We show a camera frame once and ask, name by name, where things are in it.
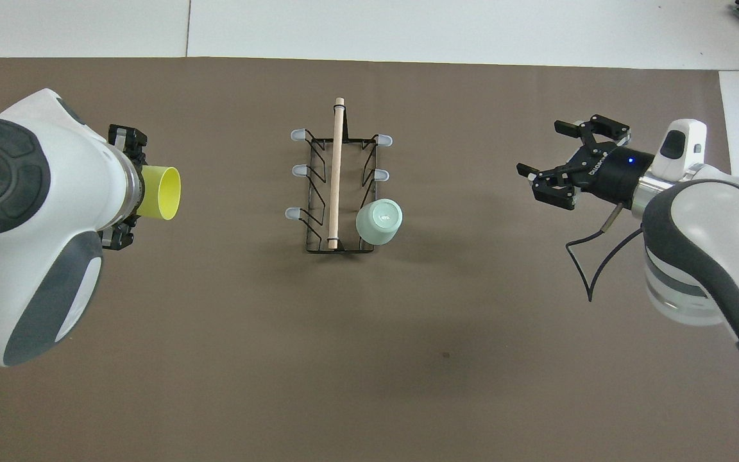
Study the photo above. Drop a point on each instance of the yellow plastic cup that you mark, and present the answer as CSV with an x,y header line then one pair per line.
x,y
161,192

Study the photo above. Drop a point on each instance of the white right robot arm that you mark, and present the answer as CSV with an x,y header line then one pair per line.
x,y
696,231

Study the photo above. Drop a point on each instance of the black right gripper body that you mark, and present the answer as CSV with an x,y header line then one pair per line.
x,y
613,170

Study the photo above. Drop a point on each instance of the pale green plastic cup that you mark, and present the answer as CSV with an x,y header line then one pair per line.
x,y
379,221

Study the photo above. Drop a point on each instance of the brown table mat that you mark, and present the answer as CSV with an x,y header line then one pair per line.
x,y
280,385

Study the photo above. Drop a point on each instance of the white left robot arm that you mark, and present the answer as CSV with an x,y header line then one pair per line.
x,y
23,224

